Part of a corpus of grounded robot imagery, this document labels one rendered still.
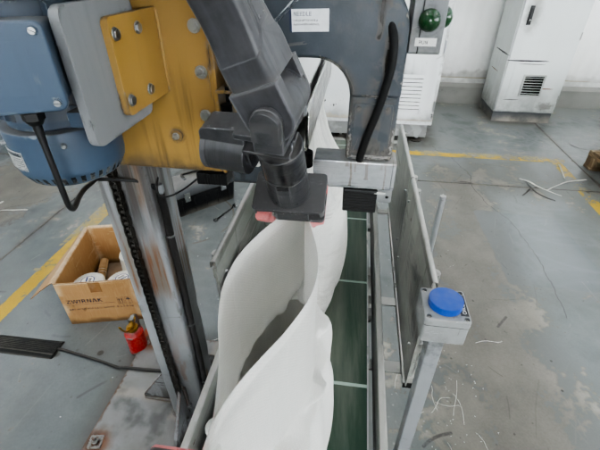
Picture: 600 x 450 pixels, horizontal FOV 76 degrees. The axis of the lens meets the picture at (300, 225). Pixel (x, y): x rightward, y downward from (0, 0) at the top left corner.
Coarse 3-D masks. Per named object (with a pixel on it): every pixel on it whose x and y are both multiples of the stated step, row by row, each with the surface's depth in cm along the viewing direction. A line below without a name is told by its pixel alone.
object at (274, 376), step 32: (288, 224) 63; (256, 256) 57; (288, 256) 67; (224, 288) 48; (256, 288) 60; (288, 288) 71; (224, 320) 48; (256, 320) 63; (288, 320) 82; (320, 320) 69; (224, 352) 47; (256, 352) 80; (288, 352) 44; (320, 352) 64; (224, 384) 43; (256, 384) 40; (288, 384) 47; (320, 384) 59; (224, 416) 35; (256, 416) 42; (288, 416) 51; (320, 416) 57; (224, 448) 37; (256, 448) 45; (288, 448) 51; (320, 448) 57
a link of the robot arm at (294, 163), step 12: (252, 144) 46; (300, 144) 45; (252, 156) 47; (264, 156) 45; (276, 156) 44; (288, 156) 44; (300, 156) 45; (264, 168) 46; (276, 168) 45; (288, 168) 45; (300, 168) 47; (276, 180) 47; (288, 180) 47
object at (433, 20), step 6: (426, 12) 52; (432, 12) 52; (438, 12) 52; (420, 18) 53; (426, 18) 52; (432, 18) 52; (438, 18) 52; (420, 24) 53; (426, 24) 53; (432, 24) 53; (438, 24) 53; (426, 30) 53; (432, 30) 53
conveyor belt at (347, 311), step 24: (360, 216) 178; (360, 240) 162; (360, 264) 150; (336, 288) 139; (360, 288) 139; (336, 312) 129; (360, 312) 129; (336, 336) 121; (360, 336) 121; (336, 360) 114; (360, 360) 114; (336, 384) 108; (360, 384) 108; (336, 408) 102; (360, 408) 102; (336, 432) 97; (360, 432) 97
